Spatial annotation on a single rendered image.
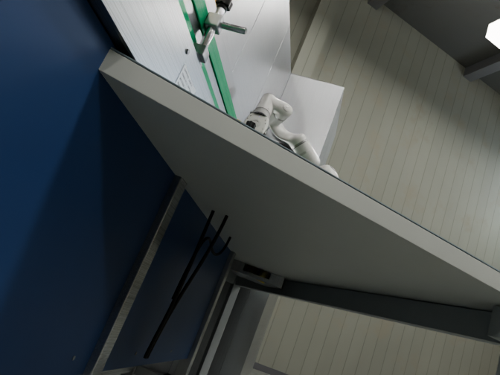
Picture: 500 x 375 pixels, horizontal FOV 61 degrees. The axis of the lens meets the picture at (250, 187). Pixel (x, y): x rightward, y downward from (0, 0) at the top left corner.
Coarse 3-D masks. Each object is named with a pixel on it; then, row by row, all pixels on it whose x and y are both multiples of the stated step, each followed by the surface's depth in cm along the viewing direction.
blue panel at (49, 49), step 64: (0, 0) 36; (64, 0) 43; (0, 64) 38; (64, 64) 46; (0, 128) 40; (64, 128) 49; (128, 128) 62; (0, 192) 43; (64, 192) 52; (128, 192) 68; (0, 256) 46; (64, 256) 57; (128, 256) 75; (0, 320) 49; (64, 320) 62; (128, 320) 84; (192, 320) 132
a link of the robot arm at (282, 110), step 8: (264, 96) 192; (272, 96) 192; (264, 104) 189; (272, 104) 191; (280, 104) 191; (288, 104) 193; (272, 112) 194; (280, 112) 191; (288, 112) 191; (280, 120) 195
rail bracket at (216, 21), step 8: (224, 0) 75; (224, 8) 75; (208, 16) 74; (216, 16) 74; (208, 24) 74; (216, 24) 73; (224, 24) 74; (232, 24) 74; (208, 32) 73; (216, 32) 75; (240, 32) 74; (208, 40) 73; (200, 48) 72; (200, 56) 72; (208, 56) 74; (200, 64) 74
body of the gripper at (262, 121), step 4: (256, 112) 187; (260, 112) 186; (248, 116) 187; (252, 116) 186; (256, 116) 186; (260, 116) 186; (264, 116) 186; (248, 120) 185; (252, 120) 185; (256, 120) 185; (260, 120) 185; (264, 120) 185; (268, 120) 186; (256, 124) 184; (260, 124) 184; (264, 124) 184; (268, 124) 188; (256, 128) 182; (260, 128) 182; (264, 128) 183; (260, 132) 181
